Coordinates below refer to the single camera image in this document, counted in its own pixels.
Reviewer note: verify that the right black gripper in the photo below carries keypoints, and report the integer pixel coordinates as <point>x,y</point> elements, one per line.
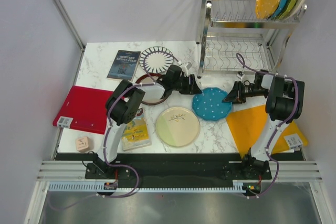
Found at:
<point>232,96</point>

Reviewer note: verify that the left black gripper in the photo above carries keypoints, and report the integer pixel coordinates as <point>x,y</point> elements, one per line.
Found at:
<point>192,88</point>

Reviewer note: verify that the stainless steel dish rack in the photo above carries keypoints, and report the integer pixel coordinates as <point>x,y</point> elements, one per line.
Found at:
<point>227,27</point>

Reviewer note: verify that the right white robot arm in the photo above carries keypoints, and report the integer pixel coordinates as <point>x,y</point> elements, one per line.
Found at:
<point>284,103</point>

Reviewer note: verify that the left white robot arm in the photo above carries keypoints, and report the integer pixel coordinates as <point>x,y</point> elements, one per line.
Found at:
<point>122,107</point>

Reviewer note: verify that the orange cutting board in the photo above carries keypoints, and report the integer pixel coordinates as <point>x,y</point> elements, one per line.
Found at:
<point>246,126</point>

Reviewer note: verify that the cream plate with red rim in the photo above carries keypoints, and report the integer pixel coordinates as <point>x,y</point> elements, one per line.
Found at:
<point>150,99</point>

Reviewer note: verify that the cream and green floral plate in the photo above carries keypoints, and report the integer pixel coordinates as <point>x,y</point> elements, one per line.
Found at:
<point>177,127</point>

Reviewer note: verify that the black and white striped plate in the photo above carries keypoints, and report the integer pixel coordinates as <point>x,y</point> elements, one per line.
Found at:
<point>156,59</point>

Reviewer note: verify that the dark blue paperback book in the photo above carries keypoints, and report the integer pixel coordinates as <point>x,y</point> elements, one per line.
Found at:
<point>124,65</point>

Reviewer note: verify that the yellow illustrated paperback book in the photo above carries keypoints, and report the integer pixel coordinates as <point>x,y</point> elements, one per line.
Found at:
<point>136,133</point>

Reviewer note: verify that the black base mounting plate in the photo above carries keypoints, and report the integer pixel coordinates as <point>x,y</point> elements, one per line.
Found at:
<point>208,166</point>

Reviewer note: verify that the red folder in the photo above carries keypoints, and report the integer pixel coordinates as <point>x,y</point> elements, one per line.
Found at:
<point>84,110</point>

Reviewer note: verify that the small pink box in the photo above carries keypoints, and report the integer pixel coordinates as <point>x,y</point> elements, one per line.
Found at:
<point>83,144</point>

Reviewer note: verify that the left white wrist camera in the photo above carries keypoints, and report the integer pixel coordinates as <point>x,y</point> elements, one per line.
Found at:
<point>185,68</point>

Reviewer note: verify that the grey slotted cable duct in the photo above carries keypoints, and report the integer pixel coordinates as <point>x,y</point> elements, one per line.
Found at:
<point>104,187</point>

